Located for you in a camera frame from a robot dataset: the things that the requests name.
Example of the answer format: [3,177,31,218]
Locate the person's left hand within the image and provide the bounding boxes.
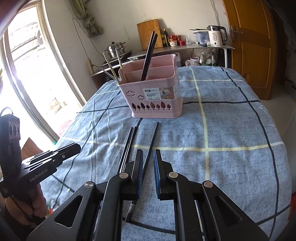
[5,184,48,225]

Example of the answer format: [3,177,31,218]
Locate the black chopstick on table right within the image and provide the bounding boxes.
[125,122,159,223]

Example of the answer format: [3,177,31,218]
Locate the black chopstick on table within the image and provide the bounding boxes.
[125,122,159,223]
[117,127,133,174]
[120,118,142,173]

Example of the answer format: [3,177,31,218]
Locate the black chopstick on table middle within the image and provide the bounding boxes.
[120,118,142,173]

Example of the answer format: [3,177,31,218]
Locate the black chopstick on table left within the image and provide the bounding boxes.
[117,127,133,174]

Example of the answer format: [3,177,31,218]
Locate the blue checked tablecloth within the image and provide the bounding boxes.
[41,66,292,240]

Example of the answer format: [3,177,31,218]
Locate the white power strip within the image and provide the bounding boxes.
[87,59,94,75]

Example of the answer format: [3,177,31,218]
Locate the wooden chopstick in basket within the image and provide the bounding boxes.
[115,48,126,83]

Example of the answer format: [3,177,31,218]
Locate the metal chopstick in basket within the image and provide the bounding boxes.
[102,53,121,85]

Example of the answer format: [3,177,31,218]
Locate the pink plastic utensil basket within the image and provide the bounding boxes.
[118,54,183,118]

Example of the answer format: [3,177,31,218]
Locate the stainless steel pot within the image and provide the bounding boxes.
[105,42,125,58]

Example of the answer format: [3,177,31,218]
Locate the hanging cloth bag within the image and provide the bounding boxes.
[71,0,103,37]

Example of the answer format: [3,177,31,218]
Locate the black chopsticks in basket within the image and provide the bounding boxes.
[140,31,158,81]

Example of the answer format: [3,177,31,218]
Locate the wooden cutting board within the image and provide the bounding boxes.
[137,19,163,50]

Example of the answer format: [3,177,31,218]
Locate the dark sauce bottle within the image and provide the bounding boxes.
[163,28,170,47]

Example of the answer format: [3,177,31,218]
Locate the grey metal shelf table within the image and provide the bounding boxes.
[127,43,235,68]

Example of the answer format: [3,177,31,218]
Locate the red lidded jar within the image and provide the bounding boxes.
[169,35,178,47]

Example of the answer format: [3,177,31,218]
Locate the clear plastic container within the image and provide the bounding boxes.
[194,30,210,46]

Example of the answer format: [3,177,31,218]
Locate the white electric kettle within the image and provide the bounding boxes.
[207,25,228,46]

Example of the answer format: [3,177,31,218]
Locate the brown wooden door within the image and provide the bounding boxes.
[223,1,277,100]

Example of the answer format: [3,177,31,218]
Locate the window frame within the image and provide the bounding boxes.
[1,1,85,150]

